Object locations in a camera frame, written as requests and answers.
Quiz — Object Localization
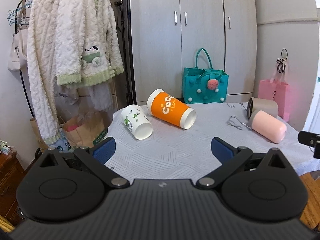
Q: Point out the pink tumbler with grey lid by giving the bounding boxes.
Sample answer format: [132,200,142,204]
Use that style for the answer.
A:
[249,110,287,144]

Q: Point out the black clothes rack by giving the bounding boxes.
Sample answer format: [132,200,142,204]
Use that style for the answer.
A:
[7,0,34,117]

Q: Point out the black cable on hook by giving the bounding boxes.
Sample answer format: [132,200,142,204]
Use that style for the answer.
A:
[275,48,289,74]

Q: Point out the white canvas tote bag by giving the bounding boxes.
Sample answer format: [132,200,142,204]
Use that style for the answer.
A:
[7,0,29,72]

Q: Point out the beige metal tumbler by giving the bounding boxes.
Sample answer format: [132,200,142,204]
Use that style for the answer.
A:
[247,98,278,119]

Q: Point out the white patterned tablecloth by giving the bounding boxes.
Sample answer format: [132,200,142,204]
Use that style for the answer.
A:
[105,103,319,182]

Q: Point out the blue clothes hangers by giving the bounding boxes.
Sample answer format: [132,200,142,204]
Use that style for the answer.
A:
[7,0,33,28]

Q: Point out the white fleece jacket green trim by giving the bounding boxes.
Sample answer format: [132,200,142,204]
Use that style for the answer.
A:
[55,0,124,88]

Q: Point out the white paper cup green leaves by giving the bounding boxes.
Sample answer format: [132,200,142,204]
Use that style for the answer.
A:
[121,105,153,140]

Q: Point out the grey cord loop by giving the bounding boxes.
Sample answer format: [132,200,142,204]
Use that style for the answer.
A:
[226,115,252,131]

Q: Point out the orange coco paper cup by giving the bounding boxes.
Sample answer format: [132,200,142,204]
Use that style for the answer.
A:
[146,89,196,129]

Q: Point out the grey wooden wardrobe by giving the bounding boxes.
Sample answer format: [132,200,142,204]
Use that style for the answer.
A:
[128,0,257,104]

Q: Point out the dark wooden side cabinet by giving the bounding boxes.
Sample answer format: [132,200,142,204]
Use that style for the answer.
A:
[0,148,26,226]

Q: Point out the pink paper gift bag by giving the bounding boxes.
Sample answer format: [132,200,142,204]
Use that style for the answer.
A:
[258,60,291,123]

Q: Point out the teal felt tote bag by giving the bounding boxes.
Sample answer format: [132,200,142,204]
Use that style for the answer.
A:
[182,48,229,103]

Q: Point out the brown paper shopping bag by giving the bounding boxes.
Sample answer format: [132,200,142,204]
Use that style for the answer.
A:
[62,111,107,148]

